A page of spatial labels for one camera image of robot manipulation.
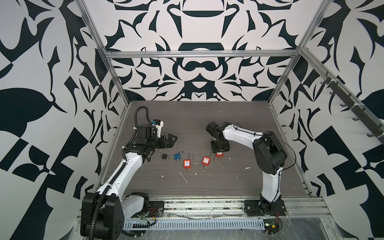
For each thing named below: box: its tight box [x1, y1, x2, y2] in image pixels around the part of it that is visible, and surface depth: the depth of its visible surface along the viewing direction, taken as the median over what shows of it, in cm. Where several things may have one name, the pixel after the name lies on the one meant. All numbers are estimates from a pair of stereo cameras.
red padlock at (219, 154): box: [215, 151, 224, 158], surface depth 93 cm
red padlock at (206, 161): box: [202, 156, 211, 167], surface depth 91 cm
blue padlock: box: [174, 147, 184, 160], surface depth 93 cm
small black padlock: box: [158, 150, 168, 160], surface depth 94 cm
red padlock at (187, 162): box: [183, 151, 194, 169], surface depth 89 cm
